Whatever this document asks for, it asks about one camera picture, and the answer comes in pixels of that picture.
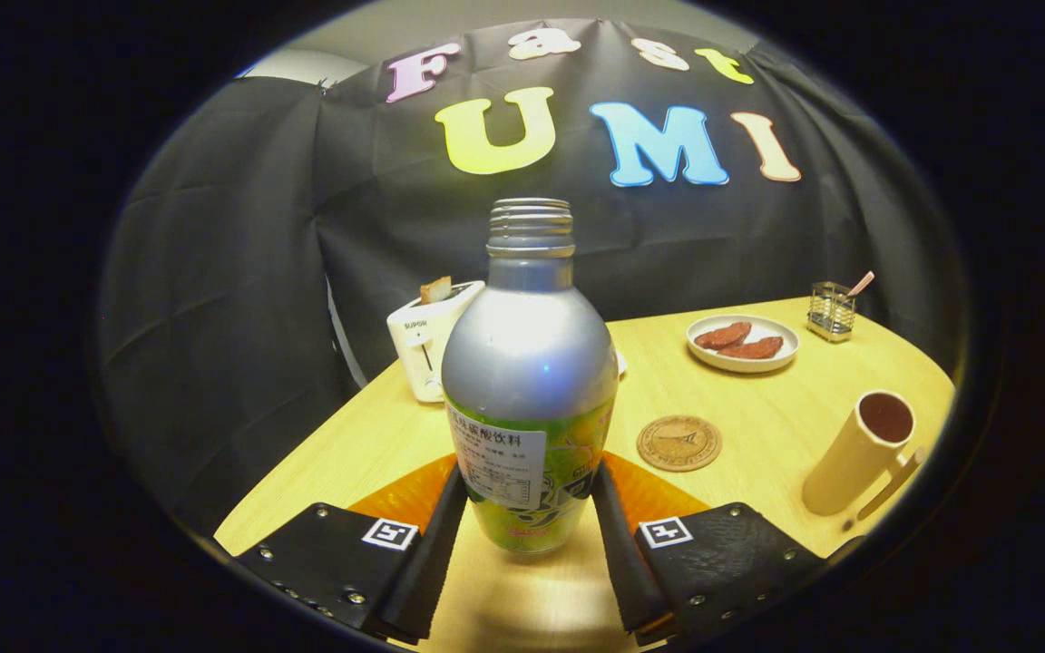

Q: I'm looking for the cream cup with wooden handle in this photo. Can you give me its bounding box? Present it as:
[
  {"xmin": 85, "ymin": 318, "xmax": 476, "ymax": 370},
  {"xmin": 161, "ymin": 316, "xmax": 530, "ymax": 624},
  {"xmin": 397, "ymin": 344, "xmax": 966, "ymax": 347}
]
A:
[{"xmin": 802, "ymin": 390, "xmax": 925, "ymax": 531}]

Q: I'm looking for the white toaster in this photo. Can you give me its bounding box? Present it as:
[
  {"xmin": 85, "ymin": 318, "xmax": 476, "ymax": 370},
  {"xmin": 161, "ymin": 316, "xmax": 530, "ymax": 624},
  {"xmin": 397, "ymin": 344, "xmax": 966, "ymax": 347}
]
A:
[{"xmin": 386, "ymin": 280, "xmax": 487, "ymax": 404}]

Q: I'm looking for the black backdrop cloth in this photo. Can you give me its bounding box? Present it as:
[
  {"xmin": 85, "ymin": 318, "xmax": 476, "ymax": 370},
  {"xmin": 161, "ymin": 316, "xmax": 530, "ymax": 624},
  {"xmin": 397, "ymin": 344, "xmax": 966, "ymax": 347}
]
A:
[{"xmin": 96, "ymin": 18, "xmax": 968, "ymax": 536}]

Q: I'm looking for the silver bottle with green label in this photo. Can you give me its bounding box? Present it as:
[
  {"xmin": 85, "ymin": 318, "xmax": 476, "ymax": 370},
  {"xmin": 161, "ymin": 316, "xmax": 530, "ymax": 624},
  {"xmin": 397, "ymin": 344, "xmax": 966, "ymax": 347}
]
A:
[{"xmin": 441, "ymin": 198, "xmax": 620, "ymax": 555}]

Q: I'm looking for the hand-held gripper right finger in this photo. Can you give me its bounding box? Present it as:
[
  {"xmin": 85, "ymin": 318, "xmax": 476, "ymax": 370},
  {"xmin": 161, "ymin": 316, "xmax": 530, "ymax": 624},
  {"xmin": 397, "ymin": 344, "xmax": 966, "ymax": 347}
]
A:
[{"xmin": 591, "ymin": 451, "xmax": 827, "ymax": 647}]

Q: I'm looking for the brown meat piece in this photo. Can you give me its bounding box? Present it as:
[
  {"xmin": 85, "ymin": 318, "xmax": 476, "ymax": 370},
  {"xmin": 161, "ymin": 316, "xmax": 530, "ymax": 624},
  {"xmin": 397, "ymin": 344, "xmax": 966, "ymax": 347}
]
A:
[
  {"xmin": 719, "ymin": 336, "xmax": 785, "ymax": 360},
  {"xmin": 694, "ymin": 322, "xmax": 753, "ymax": 351}
]

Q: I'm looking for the round wooden coaster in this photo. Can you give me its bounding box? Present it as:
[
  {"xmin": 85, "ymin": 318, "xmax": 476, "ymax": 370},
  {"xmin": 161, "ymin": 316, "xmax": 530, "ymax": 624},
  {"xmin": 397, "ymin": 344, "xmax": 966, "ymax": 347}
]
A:
[{"xmin": 637, "ymin": 415, "xmax": 723, "ymax": 473}]

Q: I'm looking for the white round plate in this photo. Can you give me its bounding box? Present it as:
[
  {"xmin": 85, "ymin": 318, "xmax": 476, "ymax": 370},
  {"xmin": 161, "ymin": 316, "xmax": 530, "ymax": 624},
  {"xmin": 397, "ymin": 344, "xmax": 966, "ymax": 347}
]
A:
[{"xmin": 686, "ymin": 314, "xmax": 800, "ymax": 375}]

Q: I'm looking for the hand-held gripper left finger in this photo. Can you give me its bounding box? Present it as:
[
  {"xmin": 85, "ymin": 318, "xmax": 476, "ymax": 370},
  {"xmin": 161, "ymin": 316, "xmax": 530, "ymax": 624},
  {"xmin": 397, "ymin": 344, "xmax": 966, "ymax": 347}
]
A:
[{"xmin": 237, "ymin": 453, "xmax": 469, "ymax": 647}]

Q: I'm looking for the wooden table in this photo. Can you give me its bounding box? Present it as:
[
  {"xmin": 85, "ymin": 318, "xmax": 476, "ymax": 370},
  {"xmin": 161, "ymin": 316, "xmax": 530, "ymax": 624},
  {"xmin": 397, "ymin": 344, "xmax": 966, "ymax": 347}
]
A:
[{"xmin": 214, "ymin": 297, "xmax": 956, "ymax": 653}]

